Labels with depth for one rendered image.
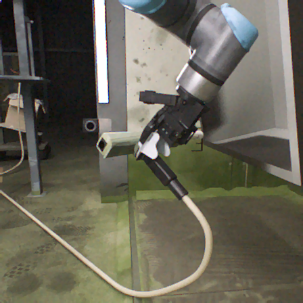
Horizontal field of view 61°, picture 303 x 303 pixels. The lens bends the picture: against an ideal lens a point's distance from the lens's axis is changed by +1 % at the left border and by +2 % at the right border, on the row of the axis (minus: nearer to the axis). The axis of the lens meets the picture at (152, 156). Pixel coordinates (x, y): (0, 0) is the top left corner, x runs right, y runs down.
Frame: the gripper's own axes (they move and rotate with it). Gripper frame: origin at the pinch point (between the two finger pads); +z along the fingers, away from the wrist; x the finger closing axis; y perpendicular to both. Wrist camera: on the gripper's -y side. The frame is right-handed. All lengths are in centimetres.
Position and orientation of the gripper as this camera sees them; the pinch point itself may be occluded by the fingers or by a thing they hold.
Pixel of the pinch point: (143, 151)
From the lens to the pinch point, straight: 66.5
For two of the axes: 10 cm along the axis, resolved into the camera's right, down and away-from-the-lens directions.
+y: 6.2, 6.9, -3.8
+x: 6.0, -1.1, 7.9
